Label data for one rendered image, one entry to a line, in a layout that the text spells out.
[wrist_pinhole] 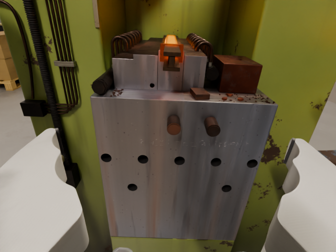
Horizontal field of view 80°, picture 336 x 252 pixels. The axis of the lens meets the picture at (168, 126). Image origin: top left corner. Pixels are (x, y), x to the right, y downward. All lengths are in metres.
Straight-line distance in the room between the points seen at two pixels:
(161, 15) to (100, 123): 0.59
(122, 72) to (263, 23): 0.38
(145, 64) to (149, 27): 0.48
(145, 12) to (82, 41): 0.37
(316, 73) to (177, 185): 0.50
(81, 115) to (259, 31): 0.57
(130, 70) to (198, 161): 0.26
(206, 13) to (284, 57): 0.40
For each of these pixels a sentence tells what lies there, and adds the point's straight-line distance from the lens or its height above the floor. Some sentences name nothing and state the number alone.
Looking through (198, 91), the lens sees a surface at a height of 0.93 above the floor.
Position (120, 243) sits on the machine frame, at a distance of 0.74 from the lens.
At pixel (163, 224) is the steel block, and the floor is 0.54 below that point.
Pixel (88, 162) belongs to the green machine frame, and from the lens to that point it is 0.79.
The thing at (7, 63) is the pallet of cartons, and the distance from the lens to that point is 3.83.
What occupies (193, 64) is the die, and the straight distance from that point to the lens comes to 0.45.
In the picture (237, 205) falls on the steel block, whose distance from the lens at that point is 0.61.
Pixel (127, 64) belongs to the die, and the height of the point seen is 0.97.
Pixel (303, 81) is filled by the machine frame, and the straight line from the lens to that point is 0.72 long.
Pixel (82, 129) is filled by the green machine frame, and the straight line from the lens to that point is 0.72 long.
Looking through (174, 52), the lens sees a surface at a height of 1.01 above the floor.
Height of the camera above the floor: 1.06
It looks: 28 degrees down
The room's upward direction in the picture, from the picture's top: 3 degrees clockwise
